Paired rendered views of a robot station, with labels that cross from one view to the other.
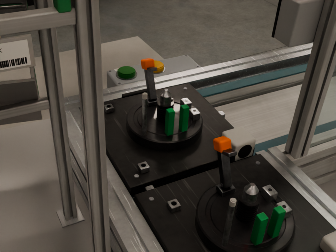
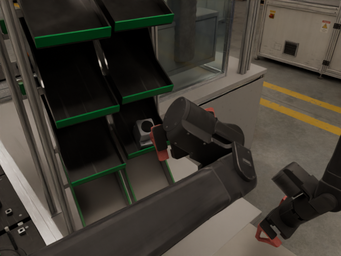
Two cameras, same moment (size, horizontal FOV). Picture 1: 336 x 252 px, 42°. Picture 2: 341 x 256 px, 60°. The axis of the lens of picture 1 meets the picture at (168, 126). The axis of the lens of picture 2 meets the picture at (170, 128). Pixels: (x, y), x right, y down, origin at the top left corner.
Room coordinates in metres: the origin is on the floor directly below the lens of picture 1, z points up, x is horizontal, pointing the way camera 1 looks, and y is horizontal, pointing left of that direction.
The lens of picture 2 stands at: (1.13, 0.34, 1.67)
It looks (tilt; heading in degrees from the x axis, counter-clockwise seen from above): 34 degrees down; 169
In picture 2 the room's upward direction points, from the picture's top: straight up
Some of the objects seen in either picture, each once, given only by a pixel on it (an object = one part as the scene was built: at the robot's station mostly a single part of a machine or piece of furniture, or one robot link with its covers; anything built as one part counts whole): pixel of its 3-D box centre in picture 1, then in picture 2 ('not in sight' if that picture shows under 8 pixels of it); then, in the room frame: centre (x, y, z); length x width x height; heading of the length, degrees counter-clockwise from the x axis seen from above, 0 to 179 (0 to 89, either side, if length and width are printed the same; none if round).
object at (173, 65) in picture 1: (154, 80); not in sight; (0.88, 0.04, 0.93); 0.21 x 0.07 x 0.06; 119
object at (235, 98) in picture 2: not in sight; (176, 127); (-0.69, 0.75, 0.43); 1.11 x 0.68 x 0.86; 119
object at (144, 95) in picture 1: (144, 115); (11, 238); (0.60, 0.04, 1.03); 0.01 x 0.01 x 0.08
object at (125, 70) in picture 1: (126, 74); not in sight; (0.85, 0.10, 0.96); 0.04 x 0.04 x 0.02
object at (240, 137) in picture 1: (237, 144); not in sight; (0.61, -0.13, 0.97); 0.05 x 0.05 x 0.04; 29
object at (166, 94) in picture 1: (166, 96); not in sight; (0.65, 0.01, 1.04); 0.02 x 0.02 x 0.03
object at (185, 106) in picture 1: (184, 118); not in sight; (0.62, -0.03, 1.01); 0.01 x 0.01 x 0.05; 29
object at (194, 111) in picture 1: (194, 114); not in sight; (0.66, -0.05, 1.00); 0.02 x 0.01 x 0.02; 29
